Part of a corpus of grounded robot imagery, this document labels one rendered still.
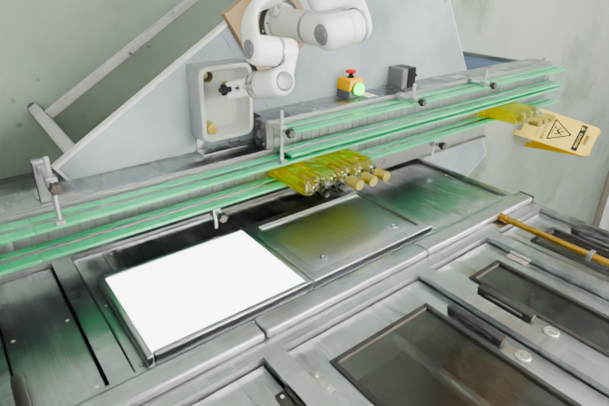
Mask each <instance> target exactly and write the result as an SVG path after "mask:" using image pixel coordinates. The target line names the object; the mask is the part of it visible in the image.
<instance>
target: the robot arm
mask: <svg viewBox="0 0 609 406"><path fill-rule="evenodd" d="M307 2H308V4H309V5H310V7H311V8H312V9H313V11H308V10H301V9H294V8H293V7H292V6H291V5H289V4H287V3H285V2H283V0H251V2H250V3H249V5H248V6H247V8H246V10H245V12H244V14H243V17H242V21H241V26H240V34H241V41H242V47H243V52H244V56H245V57H246V60H247V61H248V62H249V63H251V64H253V65H256V66H269V67H271V68H269V69H265V70H261V71H255V72H252V73H250V74H249V75H248V76H247V77H246V78H242V79H238V80H234V81H231V82H226V84H222V85H220V89H218V92H221V94H222V96H224V95H226V96H227V98H228V99H236V98H244V97H252V98H253V99H258V100H259V99H267V98H276V97H285V96H287V95H288V94H290V93H291V92H292V91H293V89H294V87H295V77H294V74H295V66H296V62H297V57H298V53H299V52H298V44H297V42H298V43H303V44H311V45H315V46H317V47H319V48H321V49H323V50H326V51H331V50H336V49H340V48H343V47H346V46H349V45H352V44H357V43H361V42H363V41H365V40H367V39H368V38H369V37H370V35H371V33H372V19H371V16H370V13H369V10H368V7H367V5H366V3H365V0H307ZM268 8H269V9H268ZM338 8H341V9H342V10H343V11H342V12H338V13H333V14H323V13H321V12H325V11H330V10H334V9H338ZM266 9H268V10H267V12H266V16H265V21H264V26H265V31H266V35H262V34H259V31H258V24H257V18H258V14H259V12H260V11H263V10H266Z"/></svg>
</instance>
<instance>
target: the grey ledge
mask: <svg viewBox="0 0 609 406"><path fill-rule="evenodd" d="M485 128H486V125H483V126H480V127H477V128H475V129H471V130H466V131H463V132H461V133H457V134H454V135H451V136H449V137H445V138H442V139H439V140H438V142H439V143H441V142H445V143H446V145H447V147H446V149H445V150H441V149H440V147H438V146H436V147H434V154H433V155H435V154H438V153H441V152H443V151H446V150H451V149H454V148H457V147H459V146H462V145H465V144H468V143H471V142H473V141H476V140H481V139H484V138H486V137H487V136H485V135H484V133H485ZM430 153H431V146H430V145H429V143H425V144H422V145H420V146H416V147H413V148H410V149H407V150H402V151H399V152H396V153H393V154H390V155H387V156H384V157H381V158H378V159H374V160H373V161H374V163H375V167H376V168H381V169H387V168H389V167H392V166H395V165H398V164H401V163H403V162H406V161H409V160H414V159H417V158H419V157H421V158H423V159H425V158H428V157H430V156H431V155H430Z"/></svg>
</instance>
